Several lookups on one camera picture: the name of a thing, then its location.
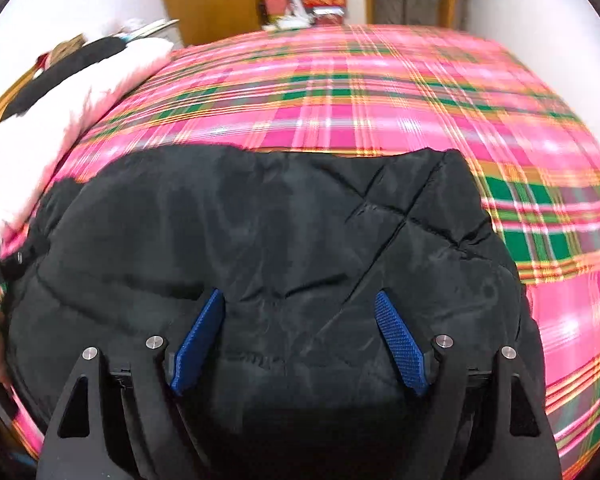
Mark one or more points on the pink plaid bed sheet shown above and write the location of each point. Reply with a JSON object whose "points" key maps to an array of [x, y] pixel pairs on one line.
{"points": [[359, 92]]}

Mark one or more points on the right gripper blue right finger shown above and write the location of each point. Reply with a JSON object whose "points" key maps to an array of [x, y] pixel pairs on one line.
{"points": [[407, 342]]}

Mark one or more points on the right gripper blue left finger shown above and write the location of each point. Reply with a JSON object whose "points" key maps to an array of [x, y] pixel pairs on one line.
{"points": [[191, 337]]}

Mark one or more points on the white folded duvet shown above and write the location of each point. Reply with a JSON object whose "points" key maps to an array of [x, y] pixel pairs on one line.
{"points": [[32, 144]]}

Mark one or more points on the brown teddy bear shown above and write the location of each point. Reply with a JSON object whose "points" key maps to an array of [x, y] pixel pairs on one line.
{"points": [[64, 49]]}

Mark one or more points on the black quilted puffer jacket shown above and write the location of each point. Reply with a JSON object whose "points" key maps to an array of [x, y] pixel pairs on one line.
{"points": [[299, 244]]}

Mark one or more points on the pink storage box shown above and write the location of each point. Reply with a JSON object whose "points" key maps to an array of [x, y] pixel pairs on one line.
{"points": [[275, 8]]}

